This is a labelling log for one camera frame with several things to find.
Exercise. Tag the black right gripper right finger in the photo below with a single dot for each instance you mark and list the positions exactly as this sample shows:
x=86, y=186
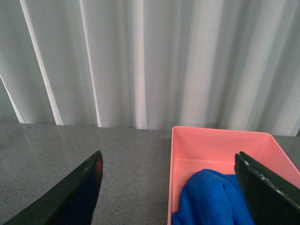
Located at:
x=271, y=199

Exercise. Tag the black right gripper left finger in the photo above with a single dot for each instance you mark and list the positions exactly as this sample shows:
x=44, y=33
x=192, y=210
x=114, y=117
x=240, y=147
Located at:
x=71, y=202

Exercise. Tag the blue microfiber cloth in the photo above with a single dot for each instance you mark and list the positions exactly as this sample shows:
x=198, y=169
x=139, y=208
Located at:
x=212, y=198

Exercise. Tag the pink plastic box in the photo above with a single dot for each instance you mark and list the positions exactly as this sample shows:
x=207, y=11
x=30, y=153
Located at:
x=194, y=149

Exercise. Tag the white pleated curtain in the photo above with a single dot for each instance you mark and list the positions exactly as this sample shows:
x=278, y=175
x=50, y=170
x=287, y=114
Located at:
x=152, y=64

